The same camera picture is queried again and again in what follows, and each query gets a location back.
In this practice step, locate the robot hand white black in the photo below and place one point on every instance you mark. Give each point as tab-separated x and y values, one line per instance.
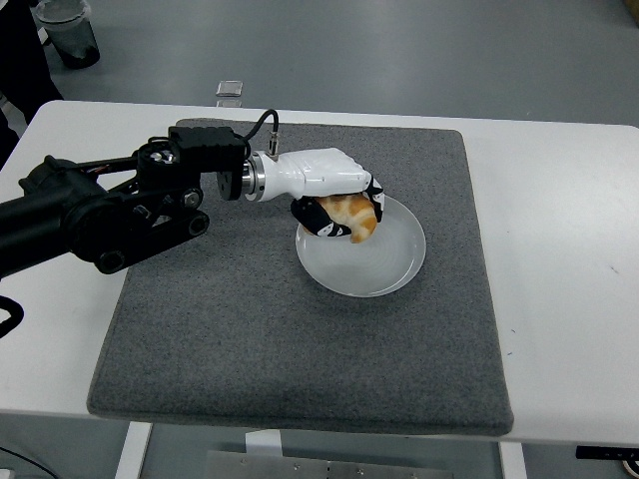
309	172

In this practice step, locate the croissant bread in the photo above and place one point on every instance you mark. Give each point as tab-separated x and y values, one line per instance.
357	214

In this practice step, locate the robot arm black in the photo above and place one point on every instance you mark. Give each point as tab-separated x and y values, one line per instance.
100	209

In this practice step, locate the grey round plate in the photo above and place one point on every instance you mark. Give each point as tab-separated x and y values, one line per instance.
369	264

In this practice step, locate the grey metal plate with screws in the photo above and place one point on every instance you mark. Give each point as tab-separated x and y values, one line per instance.
309	469

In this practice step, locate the metal floor socket cover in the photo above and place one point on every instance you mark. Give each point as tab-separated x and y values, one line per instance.
229	89
228	104

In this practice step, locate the grey felt mat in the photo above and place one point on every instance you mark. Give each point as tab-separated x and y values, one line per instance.
299	349

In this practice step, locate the black bin with clear liner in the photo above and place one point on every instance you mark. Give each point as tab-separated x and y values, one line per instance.
72	35

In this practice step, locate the person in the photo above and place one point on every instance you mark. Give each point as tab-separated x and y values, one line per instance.
20	60

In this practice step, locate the white table leg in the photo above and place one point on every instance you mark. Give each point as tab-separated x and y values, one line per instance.
131	451
511	461

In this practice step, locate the black table control panel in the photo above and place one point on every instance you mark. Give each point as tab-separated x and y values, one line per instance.
606	452

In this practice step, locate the white table centre bracket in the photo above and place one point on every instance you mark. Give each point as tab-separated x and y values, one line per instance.
263	443

